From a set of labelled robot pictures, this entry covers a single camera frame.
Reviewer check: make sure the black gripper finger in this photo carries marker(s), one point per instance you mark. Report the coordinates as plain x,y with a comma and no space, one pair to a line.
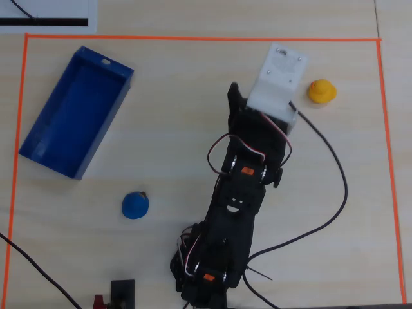
236,99

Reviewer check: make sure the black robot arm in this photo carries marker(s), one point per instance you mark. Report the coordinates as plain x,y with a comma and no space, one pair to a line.
231,225

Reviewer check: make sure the yellow rubber duck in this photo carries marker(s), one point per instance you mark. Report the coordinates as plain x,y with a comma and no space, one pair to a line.
322,91

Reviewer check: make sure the blue rubber duck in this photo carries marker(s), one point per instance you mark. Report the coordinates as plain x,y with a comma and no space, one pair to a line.
135,206

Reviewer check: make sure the blue plastic box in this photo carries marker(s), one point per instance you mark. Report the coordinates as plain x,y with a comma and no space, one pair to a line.
77,109

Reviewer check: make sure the orange tape strip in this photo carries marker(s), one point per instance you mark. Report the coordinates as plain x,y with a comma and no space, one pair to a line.
199,38
391,174
16,161

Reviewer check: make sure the white paper with black bar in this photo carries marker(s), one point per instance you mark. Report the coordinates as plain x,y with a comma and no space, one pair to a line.
48,9

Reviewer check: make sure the red clamp knob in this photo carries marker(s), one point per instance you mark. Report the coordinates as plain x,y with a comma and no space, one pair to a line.
98,302

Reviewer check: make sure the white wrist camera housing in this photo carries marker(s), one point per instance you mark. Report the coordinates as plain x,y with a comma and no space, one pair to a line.
280,74

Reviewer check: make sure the black camera stand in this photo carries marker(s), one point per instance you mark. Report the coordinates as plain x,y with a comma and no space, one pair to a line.
123,291

